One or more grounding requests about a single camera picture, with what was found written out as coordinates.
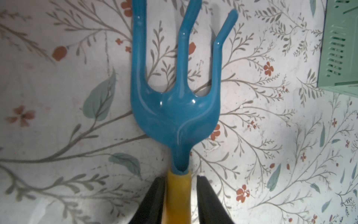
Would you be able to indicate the dark blue rake yellow handle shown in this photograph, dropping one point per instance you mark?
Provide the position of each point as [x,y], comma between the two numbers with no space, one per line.
[178,118]

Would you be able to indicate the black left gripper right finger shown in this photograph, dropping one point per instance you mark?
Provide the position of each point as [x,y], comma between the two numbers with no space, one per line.
[210,209]

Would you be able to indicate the green plastic file organizer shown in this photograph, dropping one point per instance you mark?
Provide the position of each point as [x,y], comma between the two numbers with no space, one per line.
[338,69]

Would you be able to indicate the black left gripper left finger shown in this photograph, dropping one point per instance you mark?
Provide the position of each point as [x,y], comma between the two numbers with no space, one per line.
[151,208]

